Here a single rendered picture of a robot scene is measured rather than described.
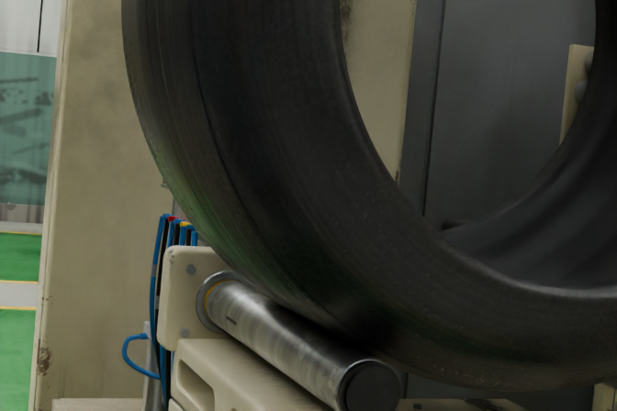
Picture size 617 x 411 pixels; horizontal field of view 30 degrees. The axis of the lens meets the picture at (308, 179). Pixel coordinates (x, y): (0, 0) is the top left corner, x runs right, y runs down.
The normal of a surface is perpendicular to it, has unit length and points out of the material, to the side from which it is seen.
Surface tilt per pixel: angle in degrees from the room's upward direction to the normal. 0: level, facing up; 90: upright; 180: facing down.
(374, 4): 90
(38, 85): 90
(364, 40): 90
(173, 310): 90
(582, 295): 101
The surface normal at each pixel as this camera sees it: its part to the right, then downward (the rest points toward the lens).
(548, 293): 0.31, 0.26
